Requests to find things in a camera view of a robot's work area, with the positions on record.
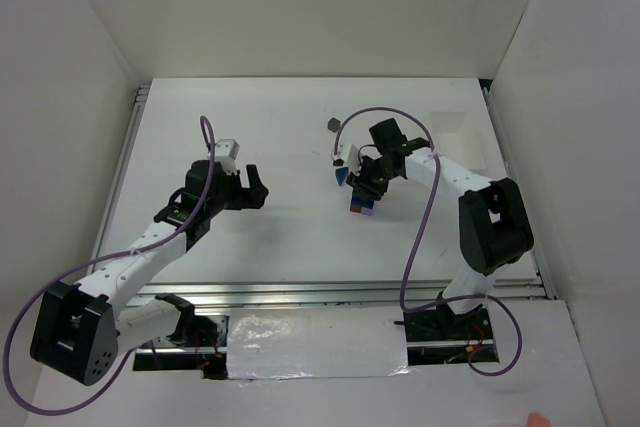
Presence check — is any blue castle arch block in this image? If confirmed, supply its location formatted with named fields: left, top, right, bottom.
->
left=351, top=189, right=375, bottom=205

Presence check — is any blue triangular block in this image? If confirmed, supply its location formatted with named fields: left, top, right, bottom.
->
left=334, top=167, right=349, bottom=186

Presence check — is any grey wood cube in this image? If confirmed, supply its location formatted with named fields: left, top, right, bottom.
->
left=327, top=117, right=341, bottom=133

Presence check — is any white perforated box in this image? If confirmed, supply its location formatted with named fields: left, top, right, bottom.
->
left=429, top=111, right=486, bottom=172

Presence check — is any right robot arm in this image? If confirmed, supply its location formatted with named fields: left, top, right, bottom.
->
left=346, top=119, right=534, bottom=340

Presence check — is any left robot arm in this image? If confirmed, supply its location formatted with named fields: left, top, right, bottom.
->
left=30, top=160, right=269, bottom=386

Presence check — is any silver foil tape sheet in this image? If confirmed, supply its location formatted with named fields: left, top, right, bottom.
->
left=226, top=307, right=408, bottom=380

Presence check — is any orange object at corner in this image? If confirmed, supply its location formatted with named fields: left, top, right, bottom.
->
left=525, top=412, right=551, bottom=427

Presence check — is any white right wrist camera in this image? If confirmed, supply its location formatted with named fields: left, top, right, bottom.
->
left=332, top=144, right=361, bottom=173

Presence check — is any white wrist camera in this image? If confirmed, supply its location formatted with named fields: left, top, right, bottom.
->
left=209, top=139, right=240, bottom=175
left=332, top=144, right=361, bottom=173

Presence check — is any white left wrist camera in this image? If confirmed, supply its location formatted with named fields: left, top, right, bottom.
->
left=209, top=139, right=240, bottom=175

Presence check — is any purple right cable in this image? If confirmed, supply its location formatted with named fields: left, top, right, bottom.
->
left=331, top=106, right=525, bottom=377

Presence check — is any aluminium front rail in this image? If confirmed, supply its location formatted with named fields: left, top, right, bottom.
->
left=124, top=277, right=547, bottom=308

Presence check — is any left aluminium side rail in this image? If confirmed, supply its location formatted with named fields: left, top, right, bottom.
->
left=91, top=84, right=151, bottom=259

